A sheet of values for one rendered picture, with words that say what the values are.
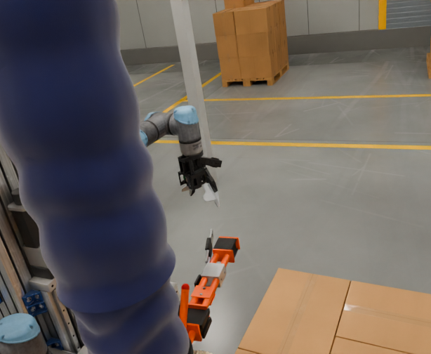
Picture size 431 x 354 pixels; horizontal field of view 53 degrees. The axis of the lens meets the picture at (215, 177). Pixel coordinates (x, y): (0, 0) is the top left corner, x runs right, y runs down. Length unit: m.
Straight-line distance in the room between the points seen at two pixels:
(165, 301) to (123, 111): 0.39
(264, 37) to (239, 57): 0.61
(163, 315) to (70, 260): 0.22
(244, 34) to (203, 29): 3.41
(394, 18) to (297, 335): 8.73
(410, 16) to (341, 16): 1.39
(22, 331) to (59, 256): 0.67
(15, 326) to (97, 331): 0.60
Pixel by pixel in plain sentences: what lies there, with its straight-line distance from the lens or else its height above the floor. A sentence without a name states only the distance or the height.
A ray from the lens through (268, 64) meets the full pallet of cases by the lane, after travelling 8.17.
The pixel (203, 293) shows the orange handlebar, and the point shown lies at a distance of 1.38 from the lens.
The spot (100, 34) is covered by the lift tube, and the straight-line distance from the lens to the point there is 0.69.
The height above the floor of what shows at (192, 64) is 1.30.
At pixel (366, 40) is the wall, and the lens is 10.38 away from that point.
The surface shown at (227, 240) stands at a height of 1.24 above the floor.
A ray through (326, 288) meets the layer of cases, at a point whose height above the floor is 0.54.
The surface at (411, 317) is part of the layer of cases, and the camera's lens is 2.30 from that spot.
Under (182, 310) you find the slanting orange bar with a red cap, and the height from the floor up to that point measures 1.29.
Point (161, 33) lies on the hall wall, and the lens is 12.09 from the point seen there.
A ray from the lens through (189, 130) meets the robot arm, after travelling 1.41.
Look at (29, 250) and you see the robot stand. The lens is 1.59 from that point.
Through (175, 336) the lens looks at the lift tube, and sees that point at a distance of 0.96.
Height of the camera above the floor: 2.12
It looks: 26 degrees down
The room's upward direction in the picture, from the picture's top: 9 degrees counter-clockwise
